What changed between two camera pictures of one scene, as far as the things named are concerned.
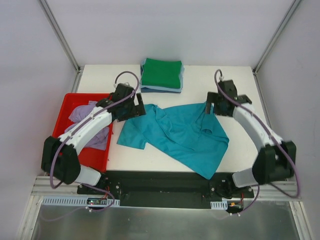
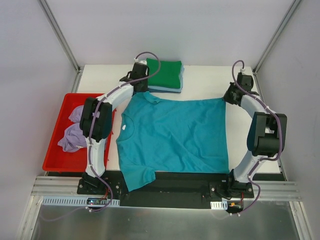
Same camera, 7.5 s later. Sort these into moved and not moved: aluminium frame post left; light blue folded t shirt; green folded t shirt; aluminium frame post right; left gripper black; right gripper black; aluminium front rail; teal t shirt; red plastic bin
Moved: right gripper black; left gripper black; teal t shirt
Not moved: red plastic bin; green folded t shirt; aluminium frame post right; light blue folded t shirt; aluminium front rail; aluminium frame post left
